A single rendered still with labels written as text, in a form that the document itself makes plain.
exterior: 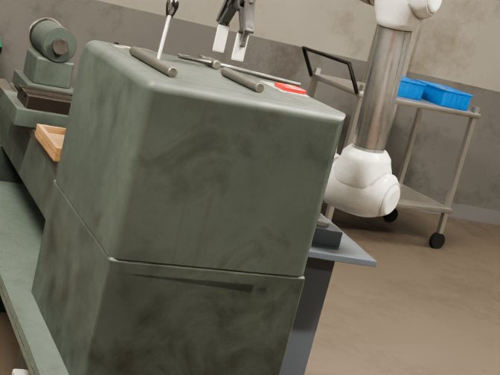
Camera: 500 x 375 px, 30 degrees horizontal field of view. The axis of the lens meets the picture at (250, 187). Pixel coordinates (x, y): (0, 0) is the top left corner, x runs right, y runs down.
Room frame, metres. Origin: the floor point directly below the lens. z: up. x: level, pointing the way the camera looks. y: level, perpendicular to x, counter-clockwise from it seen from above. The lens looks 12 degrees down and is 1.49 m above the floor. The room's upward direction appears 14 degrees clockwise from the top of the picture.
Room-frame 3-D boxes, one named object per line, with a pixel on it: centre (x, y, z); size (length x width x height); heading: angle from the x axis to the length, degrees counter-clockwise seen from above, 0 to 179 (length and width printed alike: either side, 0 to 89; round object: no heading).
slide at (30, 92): (3.15, 0.61, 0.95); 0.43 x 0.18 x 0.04; 116
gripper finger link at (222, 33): (2.48, 0.17, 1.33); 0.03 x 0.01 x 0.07; 116
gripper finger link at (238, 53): (2.36, 0.11, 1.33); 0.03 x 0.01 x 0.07; 116
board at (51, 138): (2.82, 0.47, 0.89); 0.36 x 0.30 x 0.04; 116
